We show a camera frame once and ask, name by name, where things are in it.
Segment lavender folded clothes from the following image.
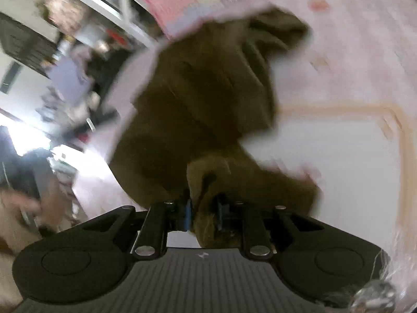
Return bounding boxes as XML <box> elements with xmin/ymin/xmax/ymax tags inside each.
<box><xmin>47</xmin><ymin>45</ymin><xmax>93</xmax><ymax>106</ymax></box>

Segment pink checkered desk mat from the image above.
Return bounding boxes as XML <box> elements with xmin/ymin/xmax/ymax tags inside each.
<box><xmin>71</xmin><ymin>0</ymin><xmax>417</xmax><ymax>300</ymax></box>

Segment dark olive brown garment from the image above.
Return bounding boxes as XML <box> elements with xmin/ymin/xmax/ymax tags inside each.
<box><xmin>109</xmin><ymin>8</ymin><xmax>320</xmax><ymax>248</ymax></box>

